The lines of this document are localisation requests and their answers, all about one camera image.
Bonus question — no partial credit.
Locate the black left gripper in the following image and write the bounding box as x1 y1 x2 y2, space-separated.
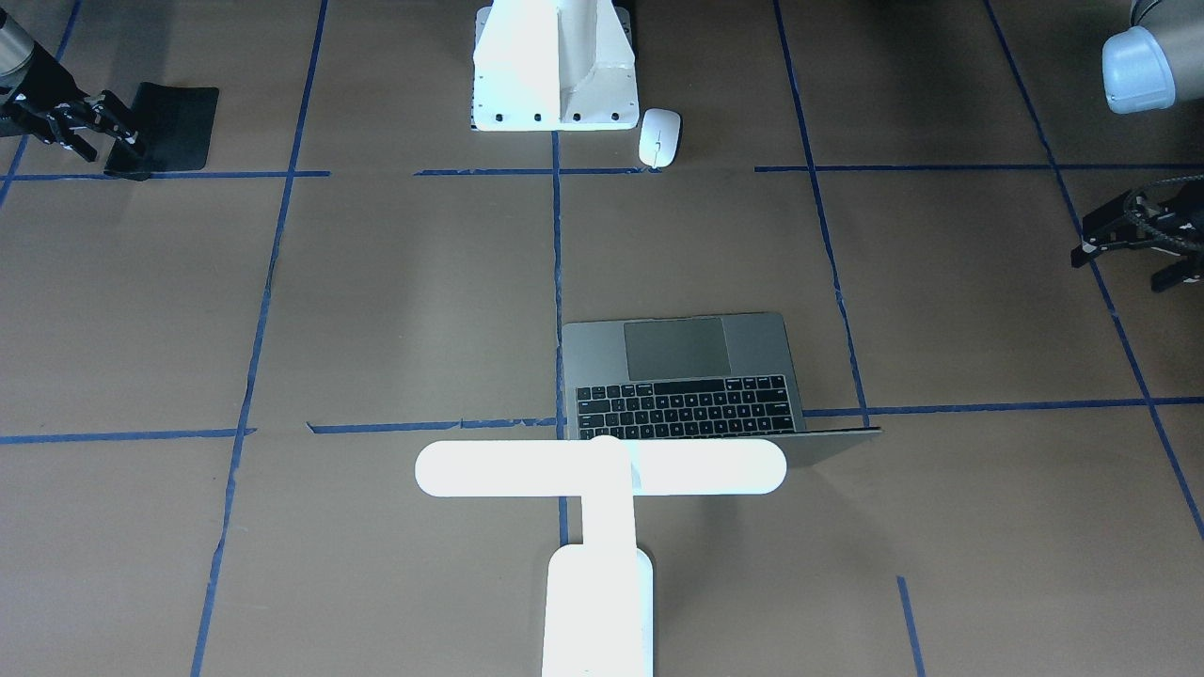
1072 173 1203 292

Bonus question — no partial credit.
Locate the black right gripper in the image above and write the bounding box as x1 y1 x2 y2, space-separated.
1 57 142 163

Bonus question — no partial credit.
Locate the black mouse pad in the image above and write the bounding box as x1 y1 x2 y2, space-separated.
104 82 220 181

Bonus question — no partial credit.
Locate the grey laptop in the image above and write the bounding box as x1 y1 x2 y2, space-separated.
561 312 881 469

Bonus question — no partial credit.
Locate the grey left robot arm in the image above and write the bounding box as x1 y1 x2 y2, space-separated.
1070 1 1203 294

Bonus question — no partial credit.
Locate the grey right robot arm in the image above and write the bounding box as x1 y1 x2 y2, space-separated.
1 11 146 161

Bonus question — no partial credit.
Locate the white computer mouse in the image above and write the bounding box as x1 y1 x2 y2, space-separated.
638 108 681 170

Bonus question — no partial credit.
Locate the white desk lamp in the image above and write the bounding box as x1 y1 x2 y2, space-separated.
414 434 787 676

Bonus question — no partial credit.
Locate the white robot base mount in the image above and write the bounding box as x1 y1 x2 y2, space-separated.
470 1 641 133

